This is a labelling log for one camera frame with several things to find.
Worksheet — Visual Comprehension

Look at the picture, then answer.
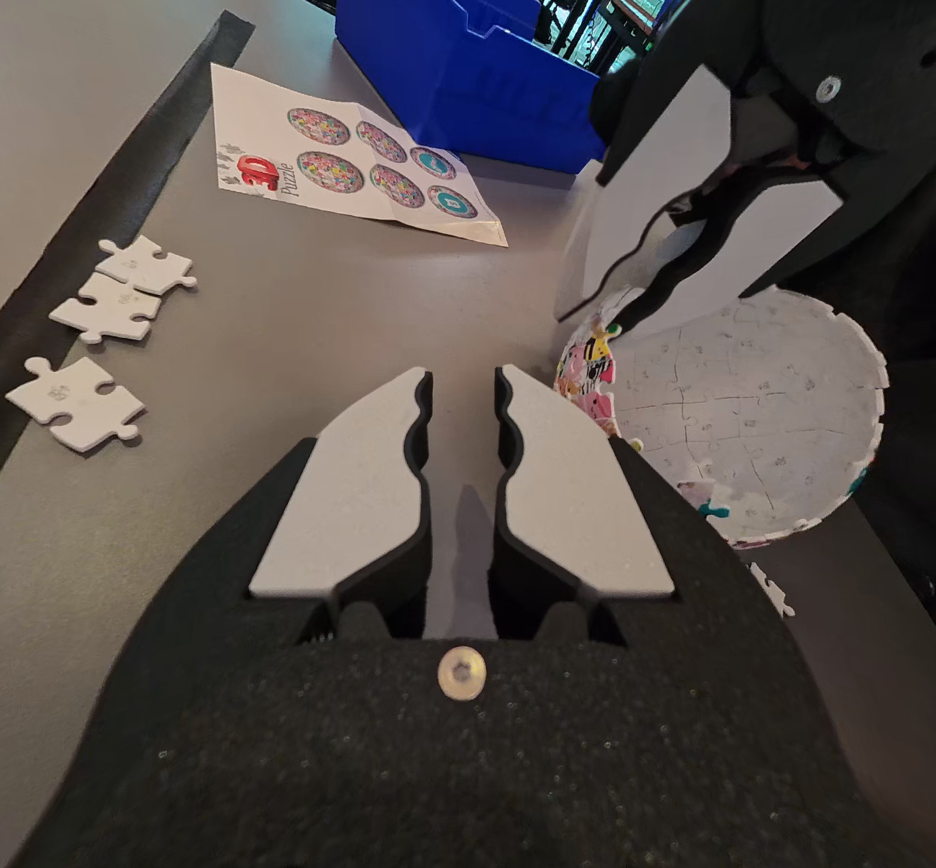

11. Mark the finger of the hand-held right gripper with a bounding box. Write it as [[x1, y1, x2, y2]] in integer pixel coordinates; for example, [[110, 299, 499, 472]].
[[606, 174, 848, 344], [555, 64, 734, 326]]

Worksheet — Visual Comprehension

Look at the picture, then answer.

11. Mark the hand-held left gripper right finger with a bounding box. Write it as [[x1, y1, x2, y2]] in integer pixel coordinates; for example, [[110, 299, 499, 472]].
[[490, 364, 678, 644]]

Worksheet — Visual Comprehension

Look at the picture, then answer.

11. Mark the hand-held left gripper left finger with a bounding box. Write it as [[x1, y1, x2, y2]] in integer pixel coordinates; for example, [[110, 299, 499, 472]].
[[249, 365, 437, 642]]

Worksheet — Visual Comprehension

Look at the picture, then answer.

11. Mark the colourful puzzle ball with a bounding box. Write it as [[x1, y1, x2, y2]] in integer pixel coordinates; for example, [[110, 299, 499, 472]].
[[552, 286, 892, 549]]

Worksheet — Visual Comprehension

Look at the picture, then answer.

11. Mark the row of white puzzle pieces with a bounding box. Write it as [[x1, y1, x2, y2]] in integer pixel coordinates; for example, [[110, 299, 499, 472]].
[[748, 560, 800, 622]]

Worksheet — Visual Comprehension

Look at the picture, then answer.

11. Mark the single white puzzle piece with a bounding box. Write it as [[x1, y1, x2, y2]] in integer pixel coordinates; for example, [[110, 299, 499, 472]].
[[94, 234, 200, 297], [5, 355, 149, 456]]

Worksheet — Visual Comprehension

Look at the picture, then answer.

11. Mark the white puzzle leaflet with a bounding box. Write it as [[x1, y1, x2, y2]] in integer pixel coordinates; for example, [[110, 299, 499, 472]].
[[210, 62, 511, 250]]

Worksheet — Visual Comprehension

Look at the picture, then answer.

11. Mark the blue plastic bin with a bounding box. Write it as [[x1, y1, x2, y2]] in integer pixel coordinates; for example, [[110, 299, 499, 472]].
[[334, 0, 609, 177]]

